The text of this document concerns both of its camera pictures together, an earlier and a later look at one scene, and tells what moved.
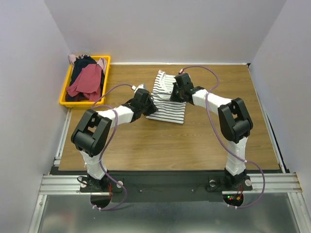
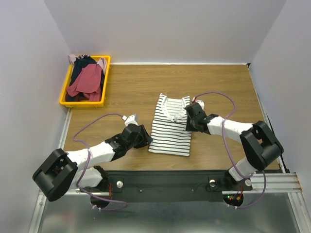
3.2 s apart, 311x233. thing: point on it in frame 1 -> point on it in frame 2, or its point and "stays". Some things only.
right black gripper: x=176 y=92 -> x=192 y=116
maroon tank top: x=88 y=83 stays
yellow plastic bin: x=62 y=100 stays
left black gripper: x=153 y=108 -> x=145 y=138
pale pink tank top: x=102 y=62 stays
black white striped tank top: x=169 y=110 -> x=168 y=135
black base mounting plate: x=198 y=186 stays
